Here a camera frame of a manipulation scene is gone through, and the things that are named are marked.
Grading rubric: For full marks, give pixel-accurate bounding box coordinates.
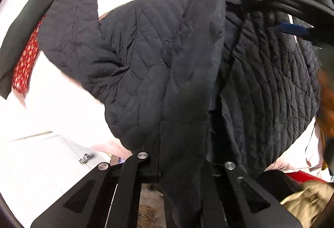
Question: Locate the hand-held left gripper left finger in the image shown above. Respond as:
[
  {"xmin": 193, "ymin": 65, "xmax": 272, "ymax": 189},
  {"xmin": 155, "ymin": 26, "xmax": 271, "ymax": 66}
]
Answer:
[{"xmin": 30, "ymin": 151, "xmax": 161, "ymax": 228}]

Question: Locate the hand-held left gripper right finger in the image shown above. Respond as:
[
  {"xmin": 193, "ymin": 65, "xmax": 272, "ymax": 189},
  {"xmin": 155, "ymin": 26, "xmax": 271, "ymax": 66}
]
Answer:
[{"xmin": 200, "ymin": 161, "xmax": 304, "ymax": 228}]

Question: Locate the dark quilted jacket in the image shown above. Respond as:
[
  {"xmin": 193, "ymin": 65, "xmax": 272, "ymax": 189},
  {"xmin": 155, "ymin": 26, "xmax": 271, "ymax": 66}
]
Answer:
[{"xmin": 38, "ymin": 0, "xmax": 322, "ymax": 228}]

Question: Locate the brown fuzzy mat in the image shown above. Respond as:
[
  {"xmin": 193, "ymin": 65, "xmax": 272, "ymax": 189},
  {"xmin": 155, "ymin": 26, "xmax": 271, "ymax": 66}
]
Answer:
[{"xmin": 138, "ymin": 183, "xmax": 163, "ymax": 228}]

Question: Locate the red box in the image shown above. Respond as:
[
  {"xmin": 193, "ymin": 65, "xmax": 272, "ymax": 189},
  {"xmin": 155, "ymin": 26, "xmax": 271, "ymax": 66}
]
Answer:
[{"xmin": 287, "ymin": 170, "xmax": 327, "ymax": 185}]

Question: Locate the beige cloth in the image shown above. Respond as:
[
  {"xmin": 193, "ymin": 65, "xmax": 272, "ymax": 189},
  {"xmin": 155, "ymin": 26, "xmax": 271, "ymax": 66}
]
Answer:
[{"xmin": 280, "ymin": 180, "xmax": 334, "ymax": 228}]

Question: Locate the orange brown cloth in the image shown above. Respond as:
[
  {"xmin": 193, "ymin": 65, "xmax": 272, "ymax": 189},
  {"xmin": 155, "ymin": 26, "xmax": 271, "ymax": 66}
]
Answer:
[{"xmin": 316, "ymin": 69, "xmax": 334, "ymax": 169}]

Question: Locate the red patterned cloth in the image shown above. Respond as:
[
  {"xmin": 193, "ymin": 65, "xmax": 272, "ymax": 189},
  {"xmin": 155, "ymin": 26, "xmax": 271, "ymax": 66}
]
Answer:
[{"xmin": 12, "ymin": 0, "xmax": 91, "ymax": 94}]

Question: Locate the black cloth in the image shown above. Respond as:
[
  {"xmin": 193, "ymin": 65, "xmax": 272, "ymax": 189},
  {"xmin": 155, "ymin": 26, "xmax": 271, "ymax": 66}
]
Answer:
[{"xmin": 0, "ymin": 0, "xmax": 101, "ymax": 100}]

